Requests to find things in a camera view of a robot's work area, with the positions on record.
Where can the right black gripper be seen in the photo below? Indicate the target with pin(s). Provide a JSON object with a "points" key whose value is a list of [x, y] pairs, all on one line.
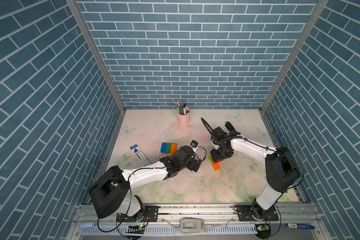
{"points": [[212, 153]]}

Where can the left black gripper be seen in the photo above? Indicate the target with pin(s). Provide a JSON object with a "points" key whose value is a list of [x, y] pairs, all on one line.
{"points": [[193, 161]]}

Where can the orange lego brick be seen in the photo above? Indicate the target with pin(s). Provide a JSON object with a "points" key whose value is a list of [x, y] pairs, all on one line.
{"points": [[216, 166], [174, 148]]}

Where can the red lego brick top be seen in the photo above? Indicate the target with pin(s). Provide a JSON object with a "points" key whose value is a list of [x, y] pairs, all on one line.
{"points": [[217, 161]]}

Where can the blue lego brick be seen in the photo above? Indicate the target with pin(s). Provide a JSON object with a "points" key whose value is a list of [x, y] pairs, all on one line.
{"points": [[164, 148]]}

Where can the dark green lego brick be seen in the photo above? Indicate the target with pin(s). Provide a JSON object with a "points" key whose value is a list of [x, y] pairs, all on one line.
{"points": [[168, 148]]}

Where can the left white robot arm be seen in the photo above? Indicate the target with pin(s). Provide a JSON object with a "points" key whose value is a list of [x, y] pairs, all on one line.
{"points": [[112, 192]]}

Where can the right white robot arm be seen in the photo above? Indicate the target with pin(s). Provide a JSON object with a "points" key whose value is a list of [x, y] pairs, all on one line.
{"points": [[281, 169]]}

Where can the black stapler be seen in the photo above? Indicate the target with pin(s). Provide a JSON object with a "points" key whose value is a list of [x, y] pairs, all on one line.
{"points": [[229, 126]]}

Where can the pink pen cup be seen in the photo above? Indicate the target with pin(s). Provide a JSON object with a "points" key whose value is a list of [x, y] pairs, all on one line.
{"points": [[184, 120]]}

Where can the pens in cup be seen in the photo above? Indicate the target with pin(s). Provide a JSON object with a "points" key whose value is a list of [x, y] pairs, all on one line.
{"points": [[180, 108]]}

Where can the white blue small box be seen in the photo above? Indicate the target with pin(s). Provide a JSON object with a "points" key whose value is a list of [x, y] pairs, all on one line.
{"points": [[139, 155]]}

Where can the white handheld device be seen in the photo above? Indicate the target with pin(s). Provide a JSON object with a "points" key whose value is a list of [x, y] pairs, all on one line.
{"points": [[192, 225]]}

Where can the blue white marker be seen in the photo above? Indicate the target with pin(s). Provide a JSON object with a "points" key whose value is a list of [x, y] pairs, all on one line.
{"points": [[300, 226]]}

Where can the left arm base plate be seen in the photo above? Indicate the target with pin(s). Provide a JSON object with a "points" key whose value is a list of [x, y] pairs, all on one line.
{"points": [[146, 214]]}

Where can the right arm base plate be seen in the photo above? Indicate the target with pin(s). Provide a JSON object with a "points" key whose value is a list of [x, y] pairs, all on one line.
{"points": [[247, 213]]}

